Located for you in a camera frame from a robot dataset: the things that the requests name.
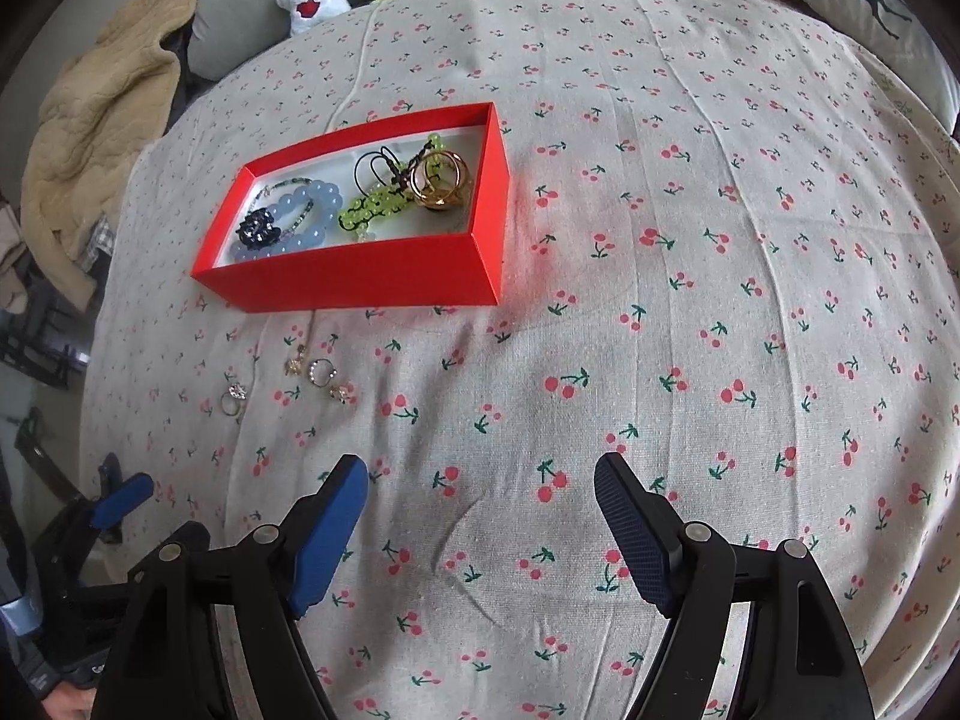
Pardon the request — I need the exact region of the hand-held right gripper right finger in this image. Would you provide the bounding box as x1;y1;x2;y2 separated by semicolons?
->
592;452;877;720

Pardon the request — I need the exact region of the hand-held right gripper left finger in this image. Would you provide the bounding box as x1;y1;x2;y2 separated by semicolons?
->
90;454;370;720

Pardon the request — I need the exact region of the red cardboard box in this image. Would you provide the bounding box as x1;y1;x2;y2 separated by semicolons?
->
190;101;511;312

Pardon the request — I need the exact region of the black flower brooch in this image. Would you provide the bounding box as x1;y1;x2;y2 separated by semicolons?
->
238;210;280;248

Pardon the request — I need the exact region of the green bead bracelet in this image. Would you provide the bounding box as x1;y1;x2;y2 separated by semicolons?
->
337;133;447;241

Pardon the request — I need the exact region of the blue bead bracelet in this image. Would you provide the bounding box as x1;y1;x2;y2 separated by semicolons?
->
236;178;342;262

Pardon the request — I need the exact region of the thin dark bead bracelet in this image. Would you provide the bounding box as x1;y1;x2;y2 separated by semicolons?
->
259;176;323;233

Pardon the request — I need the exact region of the black cord bracelet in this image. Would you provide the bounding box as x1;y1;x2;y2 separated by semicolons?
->
352;146;413;192

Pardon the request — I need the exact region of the person's left hand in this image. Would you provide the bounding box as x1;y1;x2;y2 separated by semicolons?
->
41;688;95;720

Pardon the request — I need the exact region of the cherry print bed sheet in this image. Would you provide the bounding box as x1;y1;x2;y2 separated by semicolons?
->
79;0;960;720

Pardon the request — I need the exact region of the beige quilted blanket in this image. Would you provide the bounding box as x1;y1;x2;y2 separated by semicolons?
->
22;0;203;312

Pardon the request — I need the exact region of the grey pillow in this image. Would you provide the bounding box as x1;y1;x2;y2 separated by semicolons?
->
187;0;376;82

